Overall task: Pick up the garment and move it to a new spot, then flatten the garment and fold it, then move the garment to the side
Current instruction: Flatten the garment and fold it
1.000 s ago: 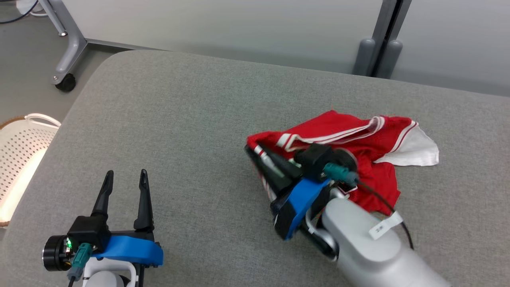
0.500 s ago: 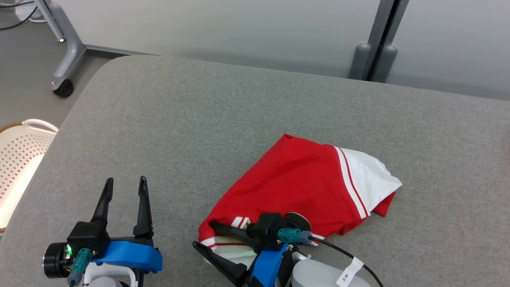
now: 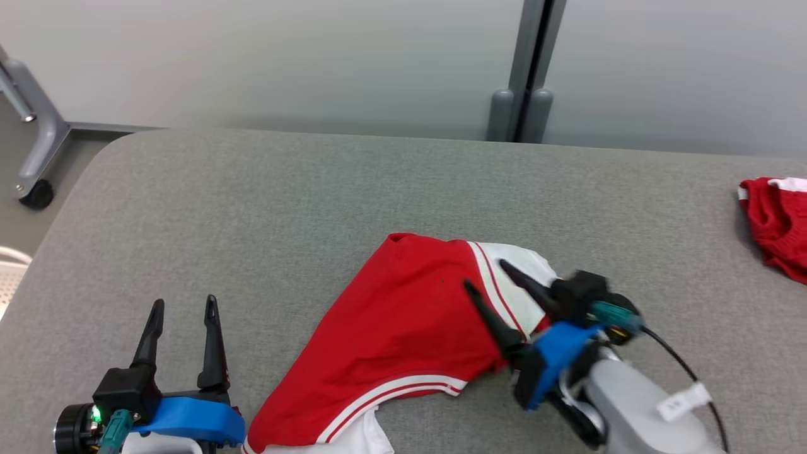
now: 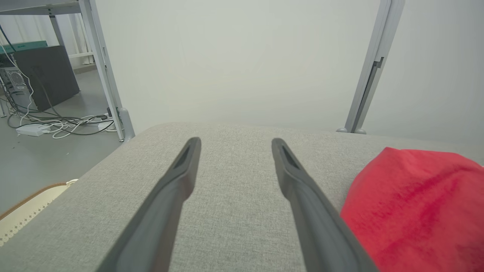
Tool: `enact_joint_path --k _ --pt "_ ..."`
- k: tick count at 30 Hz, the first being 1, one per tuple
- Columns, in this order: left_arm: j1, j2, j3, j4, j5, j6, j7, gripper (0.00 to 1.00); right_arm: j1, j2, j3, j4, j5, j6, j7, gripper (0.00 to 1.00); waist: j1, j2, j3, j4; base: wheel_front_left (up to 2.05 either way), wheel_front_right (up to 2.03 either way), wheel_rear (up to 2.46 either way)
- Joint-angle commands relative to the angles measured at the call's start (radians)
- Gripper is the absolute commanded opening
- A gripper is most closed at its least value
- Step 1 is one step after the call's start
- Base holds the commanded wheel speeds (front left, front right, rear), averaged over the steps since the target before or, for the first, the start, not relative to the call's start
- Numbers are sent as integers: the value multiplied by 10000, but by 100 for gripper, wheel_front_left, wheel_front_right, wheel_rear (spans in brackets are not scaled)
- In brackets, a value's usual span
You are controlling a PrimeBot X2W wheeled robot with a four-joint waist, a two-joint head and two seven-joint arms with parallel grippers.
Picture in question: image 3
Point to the teal left camera connector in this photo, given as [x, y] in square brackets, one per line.
[115, 432]

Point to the red white basketball jersey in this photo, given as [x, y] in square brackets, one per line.
[397, 321]

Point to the red shorts with white stripe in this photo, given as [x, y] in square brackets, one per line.
[778, 221]

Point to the grey metal frame leg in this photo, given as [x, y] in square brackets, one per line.
[38, 120]

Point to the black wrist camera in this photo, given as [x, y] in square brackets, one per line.
[123, 391]
[580, 290]

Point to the grey partition post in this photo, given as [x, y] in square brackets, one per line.
[526, 63]

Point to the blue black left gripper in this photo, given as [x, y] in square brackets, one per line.
[195, 419]

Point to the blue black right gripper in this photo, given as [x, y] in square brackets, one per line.
[555, 353]

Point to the teal right camera connector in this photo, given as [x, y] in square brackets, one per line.
[615, 315]

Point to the teal camera connector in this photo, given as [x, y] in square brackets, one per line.
[115, 432]
[615, 315]

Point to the white perforated basket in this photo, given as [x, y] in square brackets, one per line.
[9, 277]

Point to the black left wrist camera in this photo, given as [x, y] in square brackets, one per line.
[123, 391]

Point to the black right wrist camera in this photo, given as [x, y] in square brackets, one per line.
[580, 290]

